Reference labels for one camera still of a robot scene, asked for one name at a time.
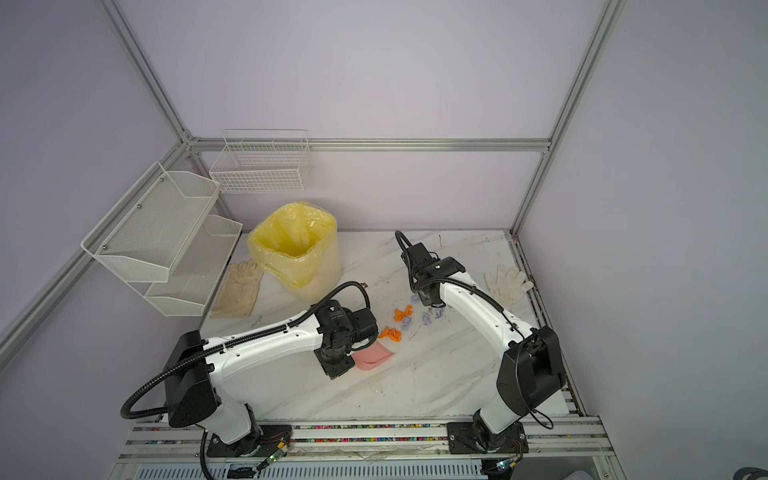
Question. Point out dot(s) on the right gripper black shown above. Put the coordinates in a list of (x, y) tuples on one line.
[(425, 300)]

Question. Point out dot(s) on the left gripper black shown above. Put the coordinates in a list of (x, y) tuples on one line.
[(337, 370)]

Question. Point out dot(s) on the pink plastic dustpan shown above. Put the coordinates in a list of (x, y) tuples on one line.
[(371, 357)]

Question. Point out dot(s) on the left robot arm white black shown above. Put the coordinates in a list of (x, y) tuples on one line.
[(189, 390)]

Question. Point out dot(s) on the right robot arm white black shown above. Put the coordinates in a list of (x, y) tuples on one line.
[(531, 368)]

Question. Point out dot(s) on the orange paper scrap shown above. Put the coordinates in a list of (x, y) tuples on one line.
[(401, 315)]

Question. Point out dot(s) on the white cotton glove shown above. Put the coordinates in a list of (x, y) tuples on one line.
[(508, 285)]

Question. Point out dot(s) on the yellow-lined trash bin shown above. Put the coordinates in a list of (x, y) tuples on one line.
[(298, 245)]

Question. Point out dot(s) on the beige rubber glove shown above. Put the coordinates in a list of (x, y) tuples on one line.
[(239, 291)]

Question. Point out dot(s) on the lower white mesh shelf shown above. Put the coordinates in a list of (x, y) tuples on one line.
[(194, 281)]

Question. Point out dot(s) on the white mesh shelf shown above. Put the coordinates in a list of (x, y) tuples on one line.
[(194, 281), (143, 238)]

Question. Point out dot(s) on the upper white mesh shelf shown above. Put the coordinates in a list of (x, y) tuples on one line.
[(143, 238)]

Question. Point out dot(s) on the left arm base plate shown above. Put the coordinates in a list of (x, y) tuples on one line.
[(270, 440)]

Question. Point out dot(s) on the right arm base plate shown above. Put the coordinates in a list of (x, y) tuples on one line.
[(474, 438)]

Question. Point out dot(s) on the white wire basket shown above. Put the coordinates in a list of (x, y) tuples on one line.
[(263, 161)]

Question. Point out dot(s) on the aluminium front rail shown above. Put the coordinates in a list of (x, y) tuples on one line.
[(375, 449)]

